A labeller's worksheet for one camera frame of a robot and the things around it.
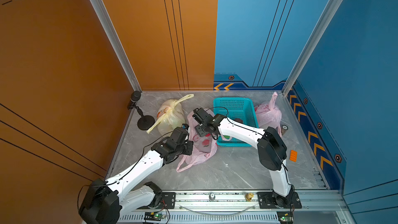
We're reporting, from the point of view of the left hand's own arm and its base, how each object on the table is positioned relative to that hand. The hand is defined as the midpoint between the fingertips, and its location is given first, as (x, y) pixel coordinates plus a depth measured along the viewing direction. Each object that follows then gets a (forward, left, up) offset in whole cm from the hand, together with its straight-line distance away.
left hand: (192, 142), depth 84 cm
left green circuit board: (-32, +17, -10) cm, 38 cm away
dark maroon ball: (+17, -28, -3) cm, 33 cm away
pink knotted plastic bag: (+14, -43, +7) cm, 46 cm away
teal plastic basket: (+29, -33, -6) cm, 45 cm away
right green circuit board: (-32, -45, -11) cm, 56 cm away
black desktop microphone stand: (+18, +33, -8) cm, 39 cm away
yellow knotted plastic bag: (+16, +14, +3) cm, 21 cm away
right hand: (+10, -6, -1) cm, 12 cm away
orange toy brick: (-3, -57, -8) cm, 58 cm away
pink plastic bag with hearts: (0, -6, -6) cm, 9 cm away
